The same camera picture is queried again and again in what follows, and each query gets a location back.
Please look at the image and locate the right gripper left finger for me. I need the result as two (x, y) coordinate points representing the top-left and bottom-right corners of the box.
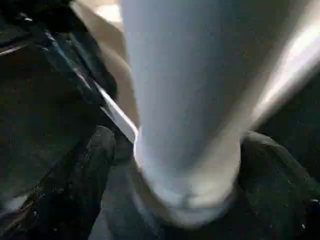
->
(14, 126), (117, 240)

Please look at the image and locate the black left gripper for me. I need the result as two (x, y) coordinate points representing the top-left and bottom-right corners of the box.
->
(9, 2), (118, 111)

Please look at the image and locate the black mat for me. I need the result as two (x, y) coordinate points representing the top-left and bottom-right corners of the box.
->
(0, 0), (320, 240)

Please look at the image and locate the white plastic table leg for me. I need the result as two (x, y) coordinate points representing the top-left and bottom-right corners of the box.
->
(119, 0), (301, 227)

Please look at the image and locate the white plastic table top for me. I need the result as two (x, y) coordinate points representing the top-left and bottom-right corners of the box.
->
(71, 0), (320, 151)

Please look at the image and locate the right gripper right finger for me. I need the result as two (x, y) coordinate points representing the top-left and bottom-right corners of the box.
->
(238, 131), (320, 240)

